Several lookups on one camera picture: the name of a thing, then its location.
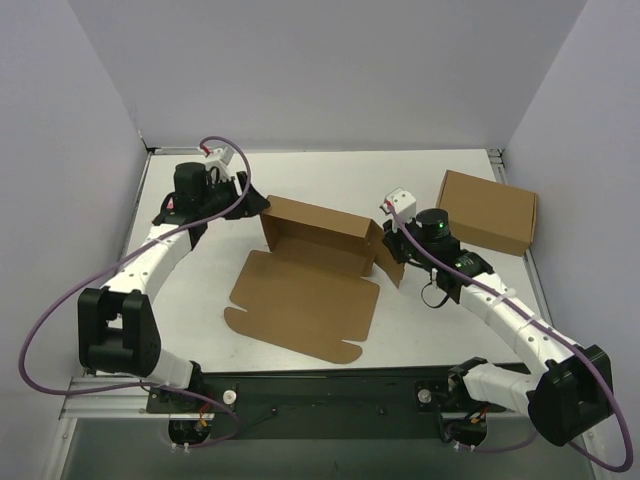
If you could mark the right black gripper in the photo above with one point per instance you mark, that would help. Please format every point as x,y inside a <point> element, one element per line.
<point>393,242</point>

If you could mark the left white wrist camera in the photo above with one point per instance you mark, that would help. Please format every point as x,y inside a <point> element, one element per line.
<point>220,157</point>

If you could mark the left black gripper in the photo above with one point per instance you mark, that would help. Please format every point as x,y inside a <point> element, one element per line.
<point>238,195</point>

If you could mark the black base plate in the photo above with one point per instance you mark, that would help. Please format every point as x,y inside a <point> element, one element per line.
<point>351,404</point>

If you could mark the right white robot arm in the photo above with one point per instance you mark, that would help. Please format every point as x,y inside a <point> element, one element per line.
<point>564,390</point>

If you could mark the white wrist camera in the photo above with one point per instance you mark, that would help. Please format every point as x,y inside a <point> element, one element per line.
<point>220,157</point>
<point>401,205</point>

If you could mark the aluminium frame rail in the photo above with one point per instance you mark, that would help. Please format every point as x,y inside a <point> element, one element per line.
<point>127,403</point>

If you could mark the folded brown cardboard box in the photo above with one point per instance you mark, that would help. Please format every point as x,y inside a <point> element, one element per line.
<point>488,214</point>

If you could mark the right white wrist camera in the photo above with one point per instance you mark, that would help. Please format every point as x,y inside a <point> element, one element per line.
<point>401,205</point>

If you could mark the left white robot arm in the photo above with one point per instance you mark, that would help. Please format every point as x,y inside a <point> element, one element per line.
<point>116,325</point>

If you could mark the brown cardboard box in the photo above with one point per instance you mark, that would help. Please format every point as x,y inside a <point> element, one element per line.
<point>310,291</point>
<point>488,214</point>

